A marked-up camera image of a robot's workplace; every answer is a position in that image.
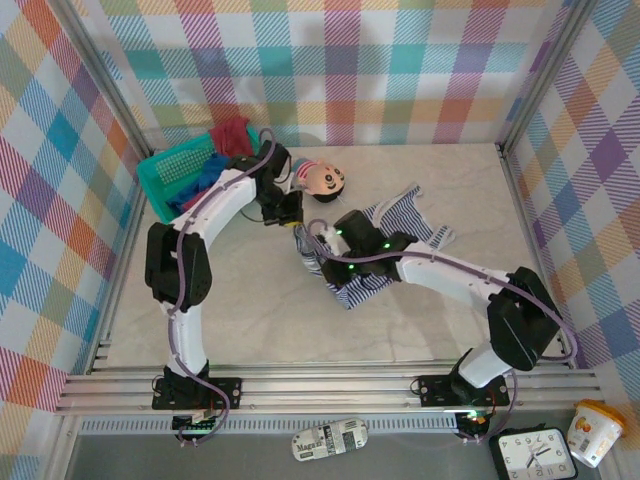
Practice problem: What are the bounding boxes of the blue white striped tank top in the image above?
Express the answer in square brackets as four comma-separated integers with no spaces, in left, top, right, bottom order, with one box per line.
[291,182,457,312]

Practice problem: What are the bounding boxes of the dark red tank top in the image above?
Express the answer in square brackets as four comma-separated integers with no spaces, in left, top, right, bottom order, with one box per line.
[179,115,257,211]

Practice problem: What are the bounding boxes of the plain blue tank top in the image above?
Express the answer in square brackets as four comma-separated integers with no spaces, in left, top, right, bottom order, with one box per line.
[167,152,232,211]

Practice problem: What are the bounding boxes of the plush boy doll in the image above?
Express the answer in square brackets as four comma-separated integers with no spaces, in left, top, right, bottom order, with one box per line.
[291,158,349,205]

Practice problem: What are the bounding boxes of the teal plastic basket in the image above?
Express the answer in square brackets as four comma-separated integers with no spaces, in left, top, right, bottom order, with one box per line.
[135,127,262,225]

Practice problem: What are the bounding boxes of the newspaper print pencil case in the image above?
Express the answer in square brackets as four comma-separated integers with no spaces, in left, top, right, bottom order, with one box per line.
[292,418,369,462]

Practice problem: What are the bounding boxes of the black square alarm clock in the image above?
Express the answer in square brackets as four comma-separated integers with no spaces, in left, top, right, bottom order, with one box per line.
[488,427,579,480]

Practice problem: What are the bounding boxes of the white cup with yellow lid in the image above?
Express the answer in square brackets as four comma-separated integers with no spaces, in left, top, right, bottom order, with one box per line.
[567,398,627,469]

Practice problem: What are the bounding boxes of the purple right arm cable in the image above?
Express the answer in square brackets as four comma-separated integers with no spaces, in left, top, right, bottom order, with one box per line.
[307,218,579,444]

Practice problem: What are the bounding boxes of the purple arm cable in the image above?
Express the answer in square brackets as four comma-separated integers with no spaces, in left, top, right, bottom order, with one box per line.
[307,218,579,444]
[167,128,279,446]

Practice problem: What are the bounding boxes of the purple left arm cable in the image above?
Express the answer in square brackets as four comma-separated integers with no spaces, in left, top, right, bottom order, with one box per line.
[167,128,279,446]

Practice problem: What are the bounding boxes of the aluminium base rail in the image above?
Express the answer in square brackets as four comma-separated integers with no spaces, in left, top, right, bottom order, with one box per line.
[54,364,606,416]

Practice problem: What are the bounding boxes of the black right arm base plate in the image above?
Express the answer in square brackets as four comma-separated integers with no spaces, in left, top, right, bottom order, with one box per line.
[417,373,511,407]

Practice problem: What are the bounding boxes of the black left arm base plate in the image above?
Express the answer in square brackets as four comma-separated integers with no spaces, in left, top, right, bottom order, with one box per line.
[152,377,244,412]

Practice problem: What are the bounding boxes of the aluminium frame post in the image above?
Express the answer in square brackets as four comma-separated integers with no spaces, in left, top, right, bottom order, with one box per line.
[497,0,599,151]
[49,0,154,156]

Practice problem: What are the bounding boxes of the slotted grey cable duct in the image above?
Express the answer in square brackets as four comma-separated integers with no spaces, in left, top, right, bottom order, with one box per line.
[79,417,459,435]

